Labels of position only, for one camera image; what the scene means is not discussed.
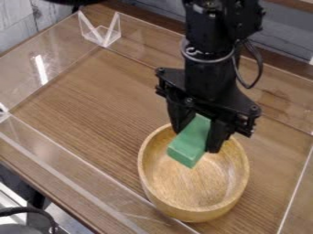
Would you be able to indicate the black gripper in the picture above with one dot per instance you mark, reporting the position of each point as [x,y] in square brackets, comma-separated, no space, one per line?
[203,89]

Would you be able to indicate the green rectangular block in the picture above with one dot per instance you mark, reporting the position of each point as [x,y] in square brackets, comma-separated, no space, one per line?
[187,147]

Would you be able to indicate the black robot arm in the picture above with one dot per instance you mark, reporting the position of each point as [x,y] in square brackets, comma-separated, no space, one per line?
[218,28]

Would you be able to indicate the brown wooden bowl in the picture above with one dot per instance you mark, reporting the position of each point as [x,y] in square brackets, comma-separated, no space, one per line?
[191,194]

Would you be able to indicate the clear acrylic tray wall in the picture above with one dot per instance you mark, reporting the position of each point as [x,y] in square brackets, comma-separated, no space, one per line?
[103,203]

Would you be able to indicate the clear acrylic corner bracket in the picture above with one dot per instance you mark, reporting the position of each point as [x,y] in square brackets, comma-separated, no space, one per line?
[100,35]

